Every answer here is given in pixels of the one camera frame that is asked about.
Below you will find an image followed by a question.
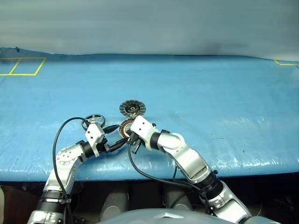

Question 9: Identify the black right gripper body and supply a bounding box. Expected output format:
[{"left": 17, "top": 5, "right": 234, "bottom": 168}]
[{"left": 128, "top": 132, "right": 142, "bottom": 154}]

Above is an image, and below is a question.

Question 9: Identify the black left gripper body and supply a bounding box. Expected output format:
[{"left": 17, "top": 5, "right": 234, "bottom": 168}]
[{"left": 96, "top": 138, "right": 111, "bottom": 154}]

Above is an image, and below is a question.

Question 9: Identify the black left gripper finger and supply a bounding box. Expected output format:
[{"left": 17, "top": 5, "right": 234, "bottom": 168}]
[
  {"left": 108, "top": 139, "right": 126, "bottom": 152},
  {"left": 104, "top": 125, "right": 120, "bottom": 134}
]

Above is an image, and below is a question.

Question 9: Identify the motor housing with copper windings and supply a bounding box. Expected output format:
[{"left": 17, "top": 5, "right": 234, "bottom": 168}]
[{"left": 119, "top": 120, "right": 134, "bottom": 142}]

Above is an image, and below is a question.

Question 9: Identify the silver spoked rotor ring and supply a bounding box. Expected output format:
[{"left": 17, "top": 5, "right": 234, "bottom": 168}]
[{"left": 81, "top": 113, "right": 105, "bottom": 131}]

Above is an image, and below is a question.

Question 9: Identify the silver finned motor lid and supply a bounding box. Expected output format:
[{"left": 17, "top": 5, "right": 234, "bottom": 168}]
[{"left": 119, "top": 98, "right": 147, "bottom": 117}]

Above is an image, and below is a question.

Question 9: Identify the dark rounded grey shape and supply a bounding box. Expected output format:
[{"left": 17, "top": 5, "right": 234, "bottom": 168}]
[
  {"left": 99, "top": 188, "right": 130, "bottom": 221},
  {"left": 163, "top": 185, "right": 194, "bottom": 210}
]

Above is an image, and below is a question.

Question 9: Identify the blue foam table cover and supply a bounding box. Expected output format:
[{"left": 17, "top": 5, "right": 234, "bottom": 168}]
[{"left": 0, "top": 46, "right": 299, "bottom": 182}]

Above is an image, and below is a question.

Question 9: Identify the grey robot torso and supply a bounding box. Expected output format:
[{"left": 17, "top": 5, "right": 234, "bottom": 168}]
[{"left": 98, "top": 208, "right": 299, "bottom": 224}]

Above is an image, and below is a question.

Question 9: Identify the beige rounded object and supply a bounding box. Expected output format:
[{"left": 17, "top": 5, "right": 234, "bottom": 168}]
[{"left": 0, "top": 186, "right": 5, "bottom": 213}]

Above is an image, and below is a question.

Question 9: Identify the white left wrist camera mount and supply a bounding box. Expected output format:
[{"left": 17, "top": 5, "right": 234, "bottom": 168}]
[{"left": 85, "top": 123, "right": 106, "bottom": 156}]

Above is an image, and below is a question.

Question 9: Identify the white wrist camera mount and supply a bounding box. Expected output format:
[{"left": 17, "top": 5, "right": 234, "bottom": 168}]
[
  {"left": 129, "top": 115, "right": 157, "bottom": 149},
  {"left": 85, "top": 123, "right": 106, "bottom": 156}
]

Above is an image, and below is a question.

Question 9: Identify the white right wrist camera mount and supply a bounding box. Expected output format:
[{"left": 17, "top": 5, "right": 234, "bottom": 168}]
[{"left": 129, "top": 115, "right": 157, "bottom": 149}]

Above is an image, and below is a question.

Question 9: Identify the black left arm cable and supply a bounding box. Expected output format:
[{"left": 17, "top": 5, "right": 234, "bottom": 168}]
[{"left": 52, "top": 116, "right": 92, "bottom": 224}]

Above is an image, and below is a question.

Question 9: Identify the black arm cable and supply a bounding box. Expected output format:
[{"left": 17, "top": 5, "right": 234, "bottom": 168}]
[
  {"left": 128, "top": 140, "right": 211, "bottom": 215},
  {"left": 52, "top": 116, "right": 92, "bottom": 224}
]

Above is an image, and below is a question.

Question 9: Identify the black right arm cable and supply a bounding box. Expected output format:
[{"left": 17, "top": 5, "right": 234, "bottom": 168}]
[{"left": 128, "top": 140, "right": 211, "bottom": 215}]

